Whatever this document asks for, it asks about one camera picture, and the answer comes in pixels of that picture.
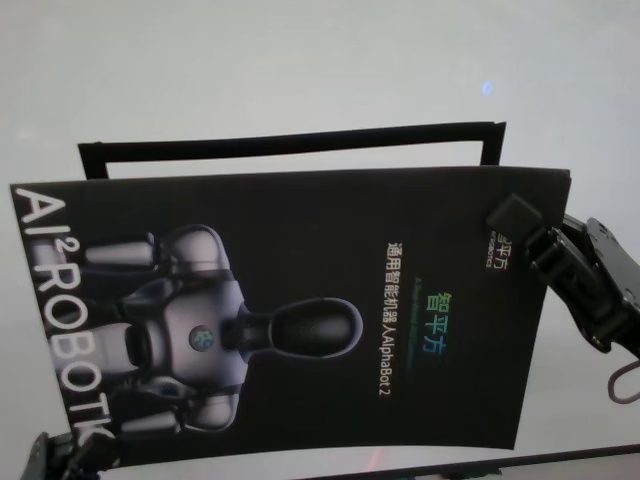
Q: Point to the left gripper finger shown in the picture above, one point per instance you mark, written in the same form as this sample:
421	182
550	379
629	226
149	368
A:
92	457

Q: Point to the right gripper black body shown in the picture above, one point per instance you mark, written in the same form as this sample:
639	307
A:
610	290

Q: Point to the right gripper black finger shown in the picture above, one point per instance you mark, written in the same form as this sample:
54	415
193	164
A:
512	217

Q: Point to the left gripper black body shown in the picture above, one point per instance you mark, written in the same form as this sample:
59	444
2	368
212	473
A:
47	460

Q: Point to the black robot print poster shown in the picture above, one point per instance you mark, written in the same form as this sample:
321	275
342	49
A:
300	250

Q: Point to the short black tape strip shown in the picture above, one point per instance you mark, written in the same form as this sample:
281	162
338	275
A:
95	167
491	152

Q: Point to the dark teal object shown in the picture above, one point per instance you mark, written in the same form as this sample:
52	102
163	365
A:
460	475

